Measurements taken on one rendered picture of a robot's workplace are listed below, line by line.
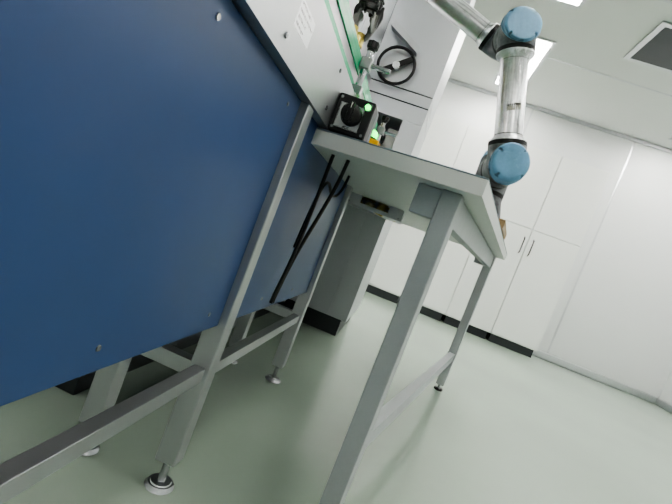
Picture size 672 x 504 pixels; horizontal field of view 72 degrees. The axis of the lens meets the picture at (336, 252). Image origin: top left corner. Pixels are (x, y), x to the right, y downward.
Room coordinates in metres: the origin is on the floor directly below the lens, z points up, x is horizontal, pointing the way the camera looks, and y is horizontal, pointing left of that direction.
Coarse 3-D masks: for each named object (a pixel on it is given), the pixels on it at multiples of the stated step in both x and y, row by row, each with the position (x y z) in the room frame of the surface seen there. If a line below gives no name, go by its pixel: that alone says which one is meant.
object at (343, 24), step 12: (324, 0) 0.75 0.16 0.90; (336, 0) 0.81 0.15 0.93; (348, 0) 0.86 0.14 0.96; (336, 12) 0.83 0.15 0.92; (348, 12) 0.89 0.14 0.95; (336, 24) 0.86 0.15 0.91; (348, 24) 0.92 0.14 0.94; (336, 36) 0.87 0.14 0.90; (348, 36) 0.95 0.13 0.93; (348, 48) 0.99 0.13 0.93; (348, 60) 1.02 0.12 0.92; (360, 60) 1.11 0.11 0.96; (348, 72) 1.04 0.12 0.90; (360, 96) 1.26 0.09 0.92
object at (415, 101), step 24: (408, 0) 2.58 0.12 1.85; (408, 24) 2.57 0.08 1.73; (432, 24) 2.55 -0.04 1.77; (384, 48) 2.58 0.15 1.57; (432, 48) 2.55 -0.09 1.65; (456, 48) 2.84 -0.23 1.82; (432, 72) 2.54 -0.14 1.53; (384, 96) 2.57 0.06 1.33; (408, 96) 2.55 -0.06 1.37; (432, 96) 2.53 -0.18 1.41; (408, 120) 2.54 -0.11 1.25
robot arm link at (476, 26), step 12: (432, 0) 1.64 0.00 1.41; (444, 0) 1.62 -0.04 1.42; (456, 0) 1.61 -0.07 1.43; (444, 12) 1.64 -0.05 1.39; (456, 12) 1.62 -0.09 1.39; (468, 12) 1.61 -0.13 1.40; (456, 24) 1.64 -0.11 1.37; (468, 24) 1.61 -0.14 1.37; (480, 24) 1.60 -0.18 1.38; (492, 24) 1.60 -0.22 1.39; (480, 36) 1.61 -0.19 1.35; (492, 36) 1.59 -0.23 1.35; (480, 48) 1.64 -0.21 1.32; (492, 48) 1.58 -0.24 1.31
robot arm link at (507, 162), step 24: (504, 24) 1.44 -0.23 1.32; (528, 24) 1.43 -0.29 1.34; (504, 48) 1.46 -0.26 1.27; (528, 48) 1.44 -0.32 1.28; (504, 72) 1.47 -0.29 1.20; (504, 96) 1.46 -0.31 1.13; (504, 120) 1.45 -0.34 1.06; (504, 144) 1.41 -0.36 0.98; (504, 168) 1.41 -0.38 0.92; (528, 168) 1.41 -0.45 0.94
